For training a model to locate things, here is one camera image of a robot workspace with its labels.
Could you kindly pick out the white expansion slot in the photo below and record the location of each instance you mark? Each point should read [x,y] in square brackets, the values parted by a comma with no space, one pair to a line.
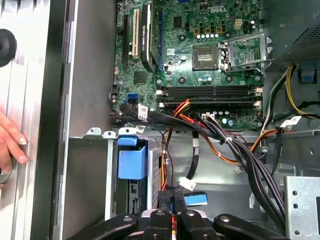
[135,32]

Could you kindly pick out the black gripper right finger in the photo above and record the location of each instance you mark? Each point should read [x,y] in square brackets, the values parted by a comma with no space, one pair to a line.
[195,225]

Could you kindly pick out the blue SATA port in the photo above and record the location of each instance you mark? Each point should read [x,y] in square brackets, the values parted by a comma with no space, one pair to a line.
[132,95]

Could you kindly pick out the silver optical drive cage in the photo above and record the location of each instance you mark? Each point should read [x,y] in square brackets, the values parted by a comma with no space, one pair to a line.
[302,200]

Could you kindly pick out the blue expansion slot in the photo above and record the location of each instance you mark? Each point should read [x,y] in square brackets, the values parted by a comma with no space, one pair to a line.
[160,37]

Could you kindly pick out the black graphics card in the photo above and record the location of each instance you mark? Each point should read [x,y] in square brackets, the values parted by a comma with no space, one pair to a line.
[146,37]

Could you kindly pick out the metal socket cover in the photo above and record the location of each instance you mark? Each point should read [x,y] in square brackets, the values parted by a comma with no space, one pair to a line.
[262,51]

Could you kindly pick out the CPU socket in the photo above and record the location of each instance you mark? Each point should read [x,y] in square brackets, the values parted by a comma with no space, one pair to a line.
[205,58]

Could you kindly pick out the grey power supply unit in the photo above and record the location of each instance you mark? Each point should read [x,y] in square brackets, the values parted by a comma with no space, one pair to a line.
[295,25]

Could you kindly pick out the black PC case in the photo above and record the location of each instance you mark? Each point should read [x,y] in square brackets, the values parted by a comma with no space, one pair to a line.
[87,75]

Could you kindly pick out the green motherboard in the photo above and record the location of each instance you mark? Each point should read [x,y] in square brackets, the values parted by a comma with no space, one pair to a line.
[190,80]

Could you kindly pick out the blue plastic clip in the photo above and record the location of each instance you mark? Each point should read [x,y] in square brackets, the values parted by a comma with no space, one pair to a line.
[306,72]

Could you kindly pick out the black RAM slot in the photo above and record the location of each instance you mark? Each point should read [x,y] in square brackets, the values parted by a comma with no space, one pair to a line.
[210,105]
[210,88]
[210,93]
[210,100]

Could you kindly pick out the metal disk bay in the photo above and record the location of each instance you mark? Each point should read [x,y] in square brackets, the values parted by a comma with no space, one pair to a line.
[111,175]

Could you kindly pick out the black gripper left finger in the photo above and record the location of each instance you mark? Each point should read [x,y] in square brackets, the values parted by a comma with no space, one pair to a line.
[155,225]

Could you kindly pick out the person's hand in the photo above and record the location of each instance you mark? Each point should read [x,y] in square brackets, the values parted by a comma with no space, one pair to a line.
[10,140]

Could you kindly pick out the hard disk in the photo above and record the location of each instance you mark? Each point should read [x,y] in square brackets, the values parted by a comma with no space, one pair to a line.
[131,160]

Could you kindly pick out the black expansion slot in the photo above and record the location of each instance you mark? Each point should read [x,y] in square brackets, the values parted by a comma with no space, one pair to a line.
[125,40]

